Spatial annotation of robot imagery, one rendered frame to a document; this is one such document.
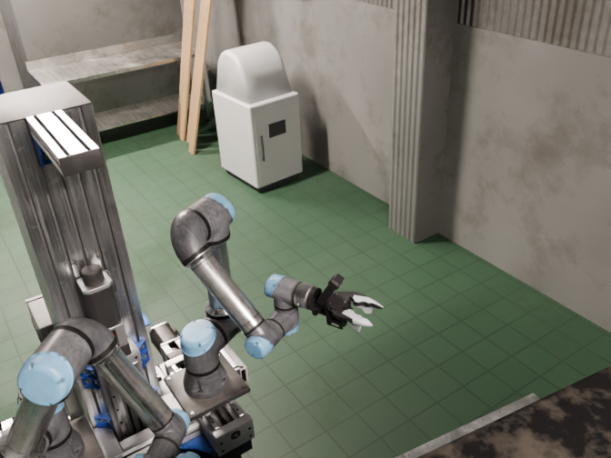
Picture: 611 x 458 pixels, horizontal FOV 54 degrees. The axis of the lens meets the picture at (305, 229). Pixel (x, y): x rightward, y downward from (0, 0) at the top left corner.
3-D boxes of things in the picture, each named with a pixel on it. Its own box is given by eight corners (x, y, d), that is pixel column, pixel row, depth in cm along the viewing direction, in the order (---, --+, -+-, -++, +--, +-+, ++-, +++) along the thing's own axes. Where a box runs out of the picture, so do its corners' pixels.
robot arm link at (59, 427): (79, 418, 183) (67, 386, 176) (55, 455, 172) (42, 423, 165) (43, 413, 185) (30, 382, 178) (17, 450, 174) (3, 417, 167)
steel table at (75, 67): (213, 121, 706) (203, 43, 660) (64, 161, 627) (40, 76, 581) (189, 105, 753) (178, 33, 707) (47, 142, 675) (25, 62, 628)
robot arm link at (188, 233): (164, 221, 168) (273, 355, 172) (189, 204, 176) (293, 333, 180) (146, 237, 176) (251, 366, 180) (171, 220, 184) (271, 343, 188)
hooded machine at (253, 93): (306, 179, 565) (300, 48, 502) (255, 197, 540) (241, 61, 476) (269, 155, 614) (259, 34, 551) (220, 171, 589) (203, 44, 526)
